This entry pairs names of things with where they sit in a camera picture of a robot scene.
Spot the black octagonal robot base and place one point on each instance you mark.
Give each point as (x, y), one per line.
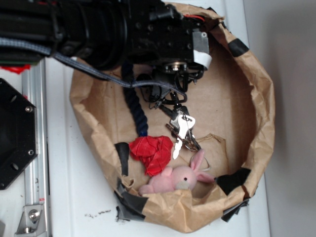
(18, 146)

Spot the pink plush bunny keychain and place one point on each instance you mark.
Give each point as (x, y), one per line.
(179, 178)

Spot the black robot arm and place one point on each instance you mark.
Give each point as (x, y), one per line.
(106, 33)

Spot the silver corner bracket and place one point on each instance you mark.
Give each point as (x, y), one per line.
(32, 222)

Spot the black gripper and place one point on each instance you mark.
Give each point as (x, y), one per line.
(163, 37)

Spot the silver keys on ring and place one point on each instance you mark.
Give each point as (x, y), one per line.
(181, 125)

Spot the red crumpled paper ball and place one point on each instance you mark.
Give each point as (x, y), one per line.
(153, 152)

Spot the brown paper bag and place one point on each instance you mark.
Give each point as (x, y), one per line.
(107, 127)

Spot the aluminium extrusion rail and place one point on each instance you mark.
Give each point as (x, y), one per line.
(36, 174)

